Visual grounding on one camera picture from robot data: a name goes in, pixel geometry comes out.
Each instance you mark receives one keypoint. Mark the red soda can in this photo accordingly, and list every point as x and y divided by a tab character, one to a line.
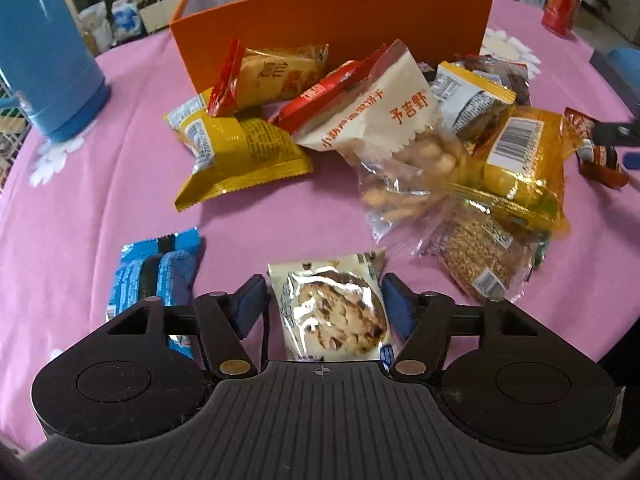
561	7

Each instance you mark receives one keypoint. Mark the orange cardboard box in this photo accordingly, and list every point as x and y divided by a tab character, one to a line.
330	25

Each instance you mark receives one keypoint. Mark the white clear biscuit stick packet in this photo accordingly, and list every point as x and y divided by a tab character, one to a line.
380	110

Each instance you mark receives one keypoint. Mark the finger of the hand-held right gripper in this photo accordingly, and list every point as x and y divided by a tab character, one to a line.
632	161
617	132

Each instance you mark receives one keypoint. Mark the yellow packet with white label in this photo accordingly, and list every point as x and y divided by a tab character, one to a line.
470	95

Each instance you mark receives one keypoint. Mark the chocolate chip cookie packet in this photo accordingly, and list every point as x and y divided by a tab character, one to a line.
330	310

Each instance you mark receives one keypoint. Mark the blue snack packet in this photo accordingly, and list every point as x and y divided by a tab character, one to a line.
145	270

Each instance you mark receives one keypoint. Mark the pink flower-print tablecloth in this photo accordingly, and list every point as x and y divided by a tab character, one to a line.
100	185

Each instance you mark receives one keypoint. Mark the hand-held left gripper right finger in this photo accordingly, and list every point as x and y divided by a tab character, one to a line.
397	305

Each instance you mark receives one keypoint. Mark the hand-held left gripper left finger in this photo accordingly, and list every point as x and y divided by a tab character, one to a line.
250	305

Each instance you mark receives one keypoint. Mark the red-edged cracker packet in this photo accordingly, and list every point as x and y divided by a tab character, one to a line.
280	75

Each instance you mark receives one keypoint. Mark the brown snack packet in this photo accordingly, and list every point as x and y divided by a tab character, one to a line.
602	157

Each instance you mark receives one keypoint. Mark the opaque yellow snack packet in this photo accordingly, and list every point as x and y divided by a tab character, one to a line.
240	160

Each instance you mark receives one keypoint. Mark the clear sesame bar packet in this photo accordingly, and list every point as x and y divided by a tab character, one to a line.
475	250

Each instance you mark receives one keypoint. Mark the golden translucent snack packet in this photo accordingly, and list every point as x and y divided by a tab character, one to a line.
520	160

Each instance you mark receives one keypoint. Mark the clear dark red snack packet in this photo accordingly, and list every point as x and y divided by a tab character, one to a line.
515	80

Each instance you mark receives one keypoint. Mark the blue thermos jug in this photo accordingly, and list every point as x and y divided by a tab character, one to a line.
45	50

